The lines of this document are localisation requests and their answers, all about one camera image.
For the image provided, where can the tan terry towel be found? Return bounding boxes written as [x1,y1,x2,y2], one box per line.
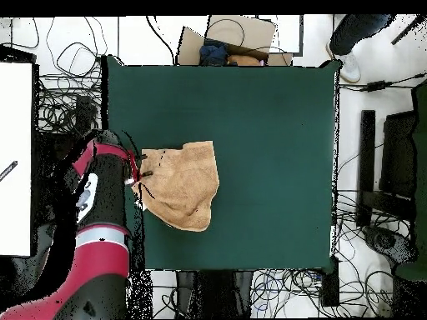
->
[131,140,220,233]

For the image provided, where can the black pen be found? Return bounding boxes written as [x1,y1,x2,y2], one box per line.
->
[0,160,18,183]

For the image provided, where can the dark blue cloth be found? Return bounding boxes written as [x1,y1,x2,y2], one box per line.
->
[198,38,229,67]

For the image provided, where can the dark green table cloth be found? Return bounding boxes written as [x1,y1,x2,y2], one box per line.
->
[101,54,341,271]

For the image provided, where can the orange cloth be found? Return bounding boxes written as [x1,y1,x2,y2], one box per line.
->
[226,53,262,67]

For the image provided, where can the brown cardboard box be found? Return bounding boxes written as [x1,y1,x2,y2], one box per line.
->
[175,14,294,67]

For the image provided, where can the black power strip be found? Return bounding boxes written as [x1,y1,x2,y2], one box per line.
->
[320,256,340,308]

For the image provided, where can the black upright bar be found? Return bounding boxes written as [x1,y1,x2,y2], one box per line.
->
[356,109,376,228]

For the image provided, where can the person's foot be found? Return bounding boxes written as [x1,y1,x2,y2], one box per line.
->
[325,13,397,84]

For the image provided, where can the black power adaptor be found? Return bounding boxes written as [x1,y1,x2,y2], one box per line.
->
[365,79,389,92]

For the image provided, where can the black stand foot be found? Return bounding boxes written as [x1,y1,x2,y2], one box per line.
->
[361,224,418,268]

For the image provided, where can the black chair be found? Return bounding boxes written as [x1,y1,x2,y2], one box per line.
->
[379,111,418,201]

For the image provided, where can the dark green cloth cover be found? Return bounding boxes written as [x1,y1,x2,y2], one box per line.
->
[394,77,427,281]

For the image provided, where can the black rod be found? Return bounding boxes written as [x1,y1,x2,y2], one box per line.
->
[390,13,427,46]

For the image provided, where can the black cable tangle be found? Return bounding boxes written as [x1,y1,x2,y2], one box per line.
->
[249,186,414,318]
[33,16,109,134]

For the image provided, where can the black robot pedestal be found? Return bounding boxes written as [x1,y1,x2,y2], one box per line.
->
[174,270,254,319]

